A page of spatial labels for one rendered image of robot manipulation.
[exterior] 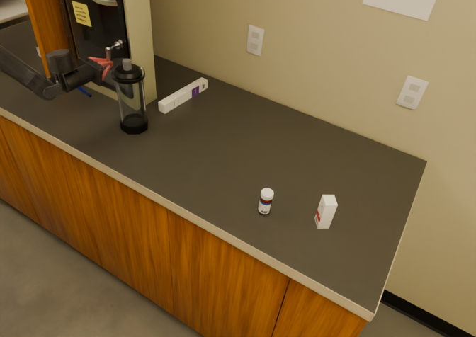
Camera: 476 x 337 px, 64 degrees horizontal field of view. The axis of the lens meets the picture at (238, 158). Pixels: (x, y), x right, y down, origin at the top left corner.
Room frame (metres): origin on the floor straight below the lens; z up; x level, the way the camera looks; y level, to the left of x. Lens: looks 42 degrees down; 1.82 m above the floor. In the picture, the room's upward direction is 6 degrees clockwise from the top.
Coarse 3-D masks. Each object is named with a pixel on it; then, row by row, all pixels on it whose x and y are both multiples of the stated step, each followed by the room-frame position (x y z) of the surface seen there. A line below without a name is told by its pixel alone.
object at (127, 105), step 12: (144, 72) 1.12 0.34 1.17; (120, 84) 1.07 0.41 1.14; (132, 84) 1.07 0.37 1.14; (120, 96) 1.07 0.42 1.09; (132, 96) 1.07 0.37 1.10; (120, 108) 1.08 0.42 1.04; (132, 108) 1.07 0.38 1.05; (144, 108) 1.11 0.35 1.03; (132, 120) 1.07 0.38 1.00; (144, 120) 1.10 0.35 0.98
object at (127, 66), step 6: (126, 60) 1.11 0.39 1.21; (120, 66) 1.12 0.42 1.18; (126, 66) 1.10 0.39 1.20; (132, 66) 1.13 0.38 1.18; (114, 72) 1.09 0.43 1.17; (120, 72) 1.08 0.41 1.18; (126, 72) 1.08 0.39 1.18; (132, 72) 1.09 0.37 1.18; (138, 72) 1.10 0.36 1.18; (120, 78) 1.07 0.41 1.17; (126, 78) 1.07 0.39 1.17; (132, 78) 1.07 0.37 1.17
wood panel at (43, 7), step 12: (36, 0) 1.33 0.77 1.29; (48, 0) 1.37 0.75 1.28; (36, 12) 1.31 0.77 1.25; (48, 12) 1.36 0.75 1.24; (60, 12) 1.40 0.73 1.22; (36, 24) 1.30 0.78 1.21; (48, 24) 1.35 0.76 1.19; (60, 24) 1.39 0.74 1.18; (36, 36) 1.31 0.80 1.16; (48, 36) 1.33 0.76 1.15; (60, 36) 1.38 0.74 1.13; (48, 48) 1.32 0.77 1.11; (60, 48) 1.37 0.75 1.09; (48, 72) 1.31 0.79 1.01
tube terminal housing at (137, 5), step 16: (128, 0) 1.22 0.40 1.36; (144, 0) 1.29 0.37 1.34; (128, 16) 1.22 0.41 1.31; (144, 16) 1.28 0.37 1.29; (128, 32) 1.22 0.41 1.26; (144, 32) 1.28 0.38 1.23; (144, 48) 1.27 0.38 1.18; (144, 64) 1.27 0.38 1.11; (144, 80) 1.26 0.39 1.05; (112, 96) 1.28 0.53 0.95
